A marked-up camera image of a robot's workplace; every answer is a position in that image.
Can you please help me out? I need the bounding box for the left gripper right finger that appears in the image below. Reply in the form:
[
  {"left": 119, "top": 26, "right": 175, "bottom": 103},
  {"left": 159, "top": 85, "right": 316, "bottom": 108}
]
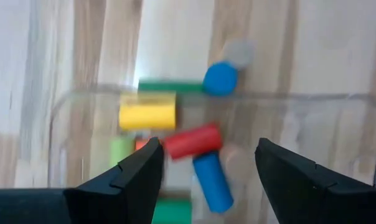
[{"left": 254, "top": 138, "right": 376, "bottom": 224}]

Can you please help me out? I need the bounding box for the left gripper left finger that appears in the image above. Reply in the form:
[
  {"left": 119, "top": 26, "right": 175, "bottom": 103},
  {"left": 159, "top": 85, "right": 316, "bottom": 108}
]
[{"left": 0, "top": 136, "right": 164, "bottom": 224}]

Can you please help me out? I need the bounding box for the red cylinder block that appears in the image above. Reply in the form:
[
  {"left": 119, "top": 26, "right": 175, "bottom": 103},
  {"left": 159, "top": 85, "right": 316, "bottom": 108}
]
[
  {"left": 134, "top": 139, "right": 150, "bottom": 152},
  {"left": 162, "top": 123, "right": 223, "bottom": 161}
]

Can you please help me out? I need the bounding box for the short blue block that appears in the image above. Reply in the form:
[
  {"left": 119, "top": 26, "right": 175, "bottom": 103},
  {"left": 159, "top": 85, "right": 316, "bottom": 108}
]
[{"left": 202, "top": 61, "right": 239, "bottom": 97}]

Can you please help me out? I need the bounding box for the clear plastic bin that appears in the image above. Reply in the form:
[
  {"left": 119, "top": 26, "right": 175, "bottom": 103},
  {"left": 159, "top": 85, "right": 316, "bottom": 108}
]
[{"left": 47, "top": 83, "right": 376, "bottom": 224}]

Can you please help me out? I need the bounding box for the yellow cylinder block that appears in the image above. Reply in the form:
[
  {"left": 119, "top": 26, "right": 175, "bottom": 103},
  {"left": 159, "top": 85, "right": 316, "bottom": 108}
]
[{"left": 118, "top": 93, "right": 177, "bottom": 131}]

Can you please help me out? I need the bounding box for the lime green cylinder block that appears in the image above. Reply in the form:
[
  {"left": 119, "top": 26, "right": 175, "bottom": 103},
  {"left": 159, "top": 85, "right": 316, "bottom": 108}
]
[{"left": 110, "top": 136, "right": 136, "bottom": 167}]

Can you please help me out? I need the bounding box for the blue cylinder block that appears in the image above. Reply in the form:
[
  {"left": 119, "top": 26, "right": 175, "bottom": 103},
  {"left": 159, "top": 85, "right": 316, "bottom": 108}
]
[{"left": 192, "top": 151, "right": 235, "bottom": 214}]

